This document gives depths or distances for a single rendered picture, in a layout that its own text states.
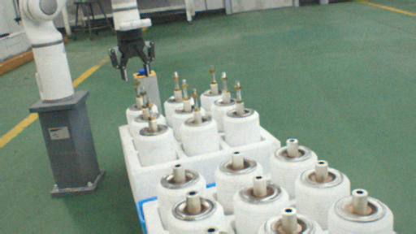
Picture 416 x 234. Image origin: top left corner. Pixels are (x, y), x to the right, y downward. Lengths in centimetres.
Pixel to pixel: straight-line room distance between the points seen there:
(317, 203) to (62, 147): 87
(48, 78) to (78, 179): 33
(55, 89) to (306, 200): 86
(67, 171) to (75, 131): 13
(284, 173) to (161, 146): 35
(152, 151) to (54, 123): 40
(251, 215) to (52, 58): 83
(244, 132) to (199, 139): 12
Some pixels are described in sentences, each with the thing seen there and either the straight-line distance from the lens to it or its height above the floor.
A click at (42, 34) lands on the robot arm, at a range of 137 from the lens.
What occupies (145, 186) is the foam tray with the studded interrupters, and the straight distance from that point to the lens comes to 110.
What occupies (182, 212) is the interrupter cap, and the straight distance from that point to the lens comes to 74.
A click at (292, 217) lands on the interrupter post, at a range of 66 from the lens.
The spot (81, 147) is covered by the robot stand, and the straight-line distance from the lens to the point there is 141.
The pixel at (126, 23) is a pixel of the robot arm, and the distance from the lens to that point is 123.
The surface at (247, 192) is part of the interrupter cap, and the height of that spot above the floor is 25.
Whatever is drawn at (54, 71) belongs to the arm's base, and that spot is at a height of 40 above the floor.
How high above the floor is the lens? 63
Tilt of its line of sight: 18 degrees down
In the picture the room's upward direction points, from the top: 7 degrees counter-clockwise
